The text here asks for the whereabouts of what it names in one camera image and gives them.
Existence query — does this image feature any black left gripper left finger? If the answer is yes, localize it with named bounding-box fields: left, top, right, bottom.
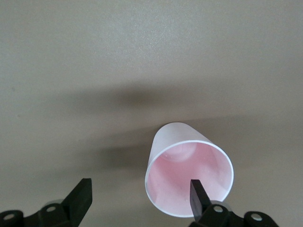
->
left=39, top=178, right=92, bottom=227

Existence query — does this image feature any brown table cover sheet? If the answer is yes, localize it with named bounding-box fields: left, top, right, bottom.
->
left=0, top=0, right=303, bottom=227

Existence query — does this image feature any pink plastic cup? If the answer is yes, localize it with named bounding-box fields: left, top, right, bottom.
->
left=144, top=122, right=235, bottom=218

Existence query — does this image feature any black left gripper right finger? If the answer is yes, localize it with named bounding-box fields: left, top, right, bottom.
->
left=189, top=179, right=235, bottom=227

